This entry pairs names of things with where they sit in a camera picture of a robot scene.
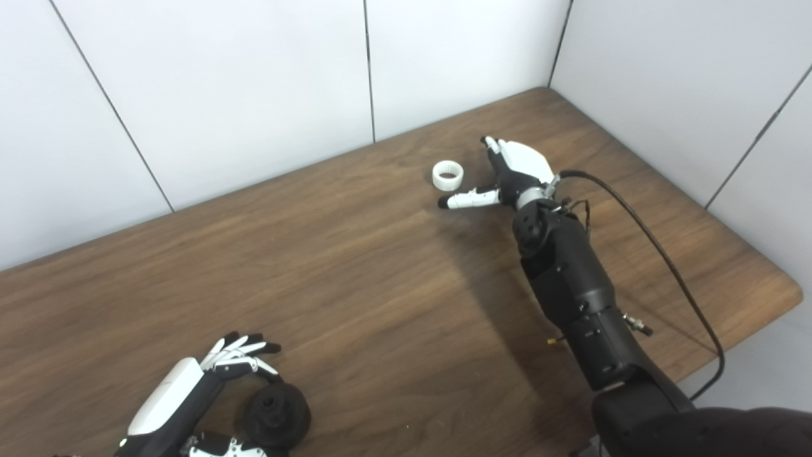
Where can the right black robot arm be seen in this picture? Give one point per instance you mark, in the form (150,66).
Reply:
(571,285)

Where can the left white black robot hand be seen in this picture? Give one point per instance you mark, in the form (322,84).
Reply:
(168,400)

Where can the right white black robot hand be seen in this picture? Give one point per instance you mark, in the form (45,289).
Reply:
(523,165)

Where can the round black part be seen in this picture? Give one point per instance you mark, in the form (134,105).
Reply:
(279,416)

